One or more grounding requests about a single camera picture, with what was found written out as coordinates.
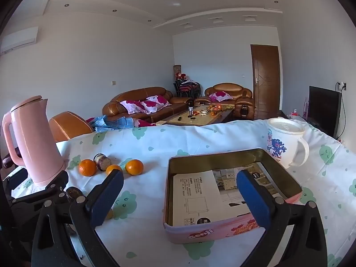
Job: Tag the small glass jar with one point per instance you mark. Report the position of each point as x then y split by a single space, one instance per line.
101 162

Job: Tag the clear glass jar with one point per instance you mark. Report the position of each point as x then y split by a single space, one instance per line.
190 111

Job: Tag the wooden coffee table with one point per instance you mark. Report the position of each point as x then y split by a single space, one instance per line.
194 119

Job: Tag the white air conditioner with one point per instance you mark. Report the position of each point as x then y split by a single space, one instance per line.
19 39

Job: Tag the white cloud-print tablecloth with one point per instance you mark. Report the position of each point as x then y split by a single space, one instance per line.
155 144

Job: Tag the printed paper leaflet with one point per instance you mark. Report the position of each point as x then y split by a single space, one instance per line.
194 194

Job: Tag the orange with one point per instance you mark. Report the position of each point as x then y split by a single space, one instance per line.
110 214
87 168
113 168
134 167

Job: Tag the brown leather sofa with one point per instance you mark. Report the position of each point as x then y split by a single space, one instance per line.
139 94

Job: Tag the brown leather armchair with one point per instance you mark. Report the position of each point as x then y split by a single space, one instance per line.
230 89

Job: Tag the pink electric kettle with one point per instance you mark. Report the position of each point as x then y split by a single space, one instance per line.
36 144

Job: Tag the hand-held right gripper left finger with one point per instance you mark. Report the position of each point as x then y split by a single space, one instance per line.
107 197

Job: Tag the brown leather chair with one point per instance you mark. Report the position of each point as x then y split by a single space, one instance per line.
71 125

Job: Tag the stacked dark chairs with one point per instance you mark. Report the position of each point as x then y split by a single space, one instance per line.
186 90

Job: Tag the white printed mug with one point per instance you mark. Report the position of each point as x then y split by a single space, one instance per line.
281 150

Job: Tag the wall socket with plug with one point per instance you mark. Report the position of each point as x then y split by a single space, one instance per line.
342 86

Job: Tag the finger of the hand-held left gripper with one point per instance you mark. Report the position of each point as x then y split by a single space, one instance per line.
57 180
16 180

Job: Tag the pink tin box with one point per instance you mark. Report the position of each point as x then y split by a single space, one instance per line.
194 231

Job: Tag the blue plaid blanket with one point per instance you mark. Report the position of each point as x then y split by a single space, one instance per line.
116 123

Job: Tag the brown wooden door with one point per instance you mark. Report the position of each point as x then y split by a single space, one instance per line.
265 83

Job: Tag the tall patterned vase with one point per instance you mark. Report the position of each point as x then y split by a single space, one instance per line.
177 69

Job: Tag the white mug lid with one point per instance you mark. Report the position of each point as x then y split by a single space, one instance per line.
286 124

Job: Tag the black television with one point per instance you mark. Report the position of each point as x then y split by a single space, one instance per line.
324 108

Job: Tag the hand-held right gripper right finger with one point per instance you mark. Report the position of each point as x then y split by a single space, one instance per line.
251 197

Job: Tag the pink floral pillow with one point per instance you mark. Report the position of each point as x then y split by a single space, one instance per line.
132 107
221 96
157 101

